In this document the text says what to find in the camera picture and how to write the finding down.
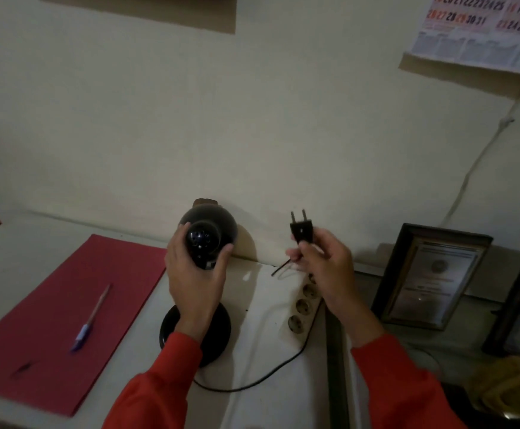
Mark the person's right forearm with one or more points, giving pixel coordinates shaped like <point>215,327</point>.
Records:
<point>394,379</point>

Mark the person's left hand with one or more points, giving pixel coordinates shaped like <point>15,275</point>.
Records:
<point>195,290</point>

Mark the wall calendar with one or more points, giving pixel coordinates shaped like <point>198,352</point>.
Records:
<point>483,31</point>

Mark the black two-pin plug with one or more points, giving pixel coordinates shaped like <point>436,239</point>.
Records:
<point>302,230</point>

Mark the person's left thumb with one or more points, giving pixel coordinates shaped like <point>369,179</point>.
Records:
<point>225,263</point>

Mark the person's right thumb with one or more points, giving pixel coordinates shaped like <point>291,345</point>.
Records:
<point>299,255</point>

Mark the dark framed certificate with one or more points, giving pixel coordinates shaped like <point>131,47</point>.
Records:
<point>429,276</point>

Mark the person's right hand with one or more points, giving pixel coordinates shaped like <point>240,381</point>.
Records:
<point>331,274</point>

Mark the black desk lamp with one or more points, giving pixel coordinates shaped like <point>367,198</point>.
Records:
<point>208,230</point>

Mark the person's left forearm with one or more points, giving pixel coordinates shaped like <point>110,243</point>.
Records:
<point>161,384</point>

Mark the red paper folder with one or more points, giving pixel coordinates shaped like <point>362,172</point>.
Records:
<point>59,317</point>

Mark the white power strip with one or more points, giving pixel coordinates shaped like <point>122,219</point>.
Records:
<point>303,306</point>

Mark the pink and blue pen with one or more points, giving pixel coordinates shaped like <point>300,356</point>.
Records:
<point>91,318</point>

